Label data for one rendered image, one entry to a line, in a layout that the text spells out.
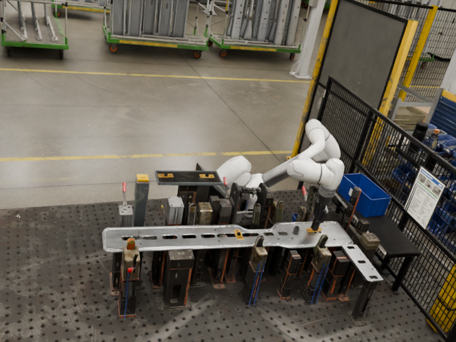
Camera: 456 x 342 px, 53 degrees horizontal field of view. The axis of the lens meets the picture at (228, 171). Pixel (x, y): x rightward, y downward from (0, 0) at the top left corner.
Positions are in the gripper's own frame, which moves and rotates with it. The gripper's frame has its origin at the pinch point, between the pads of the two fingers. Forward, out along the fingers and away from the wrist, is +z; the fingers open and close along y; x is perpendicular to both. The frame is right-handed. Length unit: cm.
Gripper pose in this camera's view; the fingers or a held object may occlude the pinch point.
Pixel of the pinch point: (315, 224)
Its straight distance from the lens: 267.8
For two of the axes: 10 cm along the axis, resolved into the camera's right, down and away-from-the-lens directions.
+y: 2.6, 5.0, -8.3
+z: -1.8, 8.6, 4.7
